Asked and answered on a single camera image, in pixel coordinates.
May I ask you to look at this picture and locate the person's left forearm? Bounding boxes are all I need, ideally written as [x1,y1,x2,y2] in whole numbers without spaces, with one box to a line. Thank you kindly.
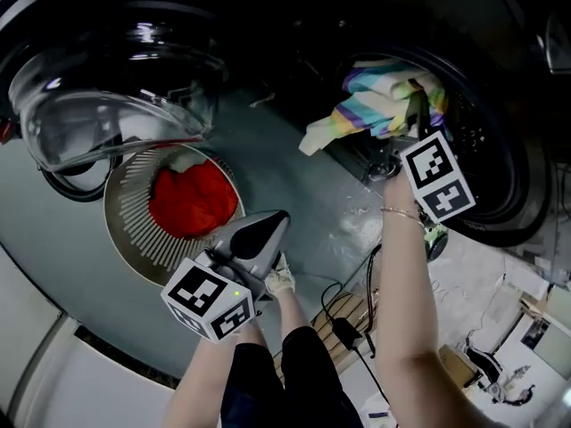
[160,318,269,428]

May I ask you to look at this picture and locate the thick black cable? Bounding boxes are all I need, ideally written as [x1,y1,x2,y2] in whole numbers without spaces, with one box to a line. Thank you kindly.
[363,241,387,360]

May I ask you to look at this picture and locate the person's right forearm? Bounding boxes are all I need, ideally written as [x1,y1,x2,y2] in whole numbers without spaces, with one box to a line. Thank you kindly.
[374,177,451,428]

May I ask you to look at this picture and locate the round glass machine door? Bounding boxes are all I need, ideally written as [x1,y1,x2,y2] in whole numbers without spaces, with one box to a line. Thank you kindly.
[0,0,251,202]

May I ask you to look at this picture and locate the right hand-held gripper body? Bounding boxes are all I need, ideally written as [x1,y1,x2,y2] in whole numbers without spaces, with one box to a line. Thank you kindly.
[368,130,476,225]

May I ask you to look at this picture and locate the green black helmet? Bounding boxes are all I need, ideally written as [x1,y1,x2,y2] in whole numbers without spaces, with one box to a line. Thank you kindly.
[423,223,450,262]

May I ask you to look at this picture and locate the thin wrist bracelet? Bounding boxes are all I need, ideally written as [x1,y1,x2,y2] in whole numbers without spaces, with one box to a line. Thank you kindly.
[380,205,425,226]

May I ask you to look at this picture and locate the black power adapter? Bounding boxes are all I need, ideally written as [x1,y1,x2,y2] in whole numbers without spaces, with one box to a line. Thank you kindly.
[332,317,363,351]

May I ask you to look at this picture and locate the pastel tie-dye clothes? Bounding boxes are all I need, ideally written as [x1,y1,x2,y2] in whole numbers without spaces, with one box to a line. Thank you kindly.
[297,58,450,156]

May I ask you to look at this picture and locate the black washing machine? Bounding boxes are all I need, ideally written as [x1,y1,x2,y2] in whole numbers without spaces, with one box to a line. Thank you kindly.
[249,0,571,262]

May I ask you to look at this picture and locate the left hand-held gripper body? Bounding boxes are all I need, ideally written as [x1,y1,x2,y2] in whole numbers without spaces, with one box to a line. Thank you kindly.
[160,247,274,345]

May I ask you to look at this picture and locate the person's right beige shoe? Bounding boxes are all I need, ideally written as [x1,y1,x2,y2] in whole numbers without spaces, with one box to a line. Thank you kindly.
[264,252,296,303]

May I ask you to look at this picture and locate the black ribbed vacuum hose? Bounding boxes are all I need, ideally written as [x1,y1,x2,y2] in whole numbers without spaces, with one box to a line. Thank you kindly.
[42,136,124,202]

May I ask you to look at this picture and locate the person's legs black shorts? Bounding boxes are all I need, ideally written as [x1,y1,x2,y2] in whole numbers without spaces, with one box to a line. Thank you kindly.
[220,278,365,428]

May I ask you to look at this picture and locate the small cardboard box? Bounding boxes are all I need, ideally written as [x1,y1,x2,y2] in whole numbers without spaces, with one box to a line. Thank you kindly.
[439,344,483,390]

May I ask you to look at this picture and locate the red clothes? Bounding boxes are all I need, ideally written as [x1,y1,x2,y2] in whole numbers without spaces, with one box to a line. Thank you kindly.
[147,158,240,239]

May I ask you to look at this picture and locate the round grey laundry basket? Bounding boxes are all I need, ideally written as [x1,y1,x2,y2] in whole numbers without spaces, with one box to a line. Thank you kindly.
[103,143,246,284]

